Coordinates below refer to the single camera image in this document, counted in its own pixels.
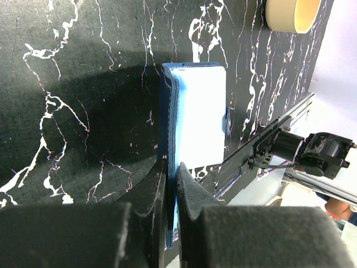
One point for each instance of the beige oval card tray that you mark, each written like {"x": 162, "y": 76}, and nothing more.
{"x": 292, "y": 16}

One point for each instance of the blue card holder wallet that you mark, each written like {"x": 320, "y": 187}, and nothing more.
{"x": 194, "y": 121}

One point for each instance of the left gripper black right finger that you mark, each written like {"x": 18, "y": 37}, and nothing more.
{"x": 217, "y": 235}

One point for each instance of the aluminium front rail frame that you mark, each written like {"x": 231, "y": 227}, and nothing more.
{"x": 235, "y": 167}

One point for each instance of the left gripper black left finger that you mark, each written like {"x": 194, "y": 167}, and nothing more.
{"x": 127, "y": 233}

